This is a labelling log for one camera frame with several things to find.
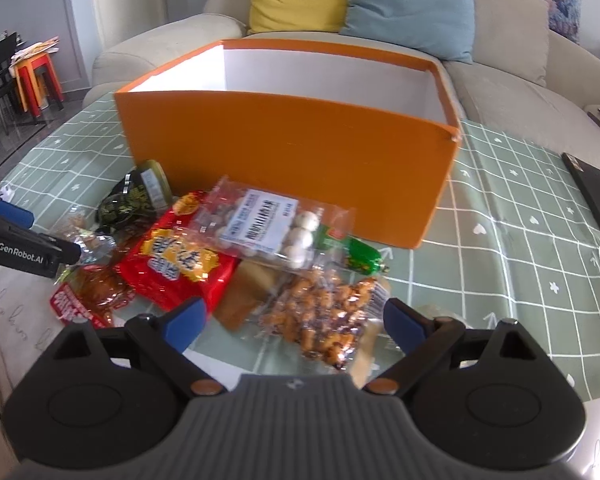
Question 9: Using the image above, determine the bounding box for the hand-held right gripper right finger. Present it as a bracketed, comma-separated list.
[362, 297, 552, 396]

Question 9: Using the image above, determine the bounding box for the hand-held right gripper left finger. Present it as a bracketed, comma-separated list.
[41, 296, 227, 397]

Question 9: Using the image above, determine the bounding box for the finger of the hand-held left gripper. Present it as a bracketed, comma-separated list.
[0, 191, 35, 231]

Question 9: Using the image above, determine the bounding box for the red snack packet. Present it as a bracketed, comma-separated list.
[117, 190, 242, 312]

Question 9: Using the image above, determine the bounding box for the brown tofu snack packet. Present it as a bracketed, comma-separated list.
[214, 259, 282, 332]

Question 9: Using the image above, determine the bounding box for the green candy packet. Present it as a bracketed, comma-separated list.
[315, 224, 394, 277]

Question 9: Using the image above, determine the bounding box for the clear packet of peanuts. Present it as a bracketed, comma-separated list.
[257, 267, 392, 372]

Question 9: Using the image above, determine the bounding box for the red-label chicken snack packet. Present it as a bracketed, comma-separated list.
[50, 264, 139, 329]

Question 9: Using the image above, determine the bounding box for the dark green snack packet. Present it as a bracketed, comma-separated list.
[96, 160, 174, 232]

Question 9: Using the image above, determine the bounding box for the clear packet of white balls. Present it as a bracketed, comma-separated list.
[187, 176, 356, 274]

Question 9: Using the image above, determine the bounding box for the orange cardboard box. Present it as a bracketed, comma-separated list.
[114, 39, 462, 250]

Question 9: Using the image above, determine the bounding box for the white printed cloth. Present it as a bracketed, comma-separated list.
[0, 259, 71, 411]

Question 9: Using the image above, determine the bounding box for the red and orange stool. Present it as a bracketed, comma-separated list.
[12, 52, 66, 113]

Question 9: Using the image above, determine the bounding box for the stack of papers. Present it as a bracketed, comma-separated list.
[10, 36, 61, 67]

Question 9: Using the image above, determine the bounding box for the black notebook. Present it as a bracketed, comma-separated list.
[561, 151, 600, 241]

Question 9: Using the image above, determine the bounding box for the beige sofa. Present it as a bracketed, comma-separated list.
[82, 0, 600, 161]

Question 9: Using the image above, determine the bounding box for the light blue pillow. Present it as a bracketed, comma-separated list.
[340, 0, 476, 65]

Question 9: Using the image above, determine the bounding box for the blue patterned pillow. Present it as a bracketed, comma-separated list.
[525, 0, 584, 44]

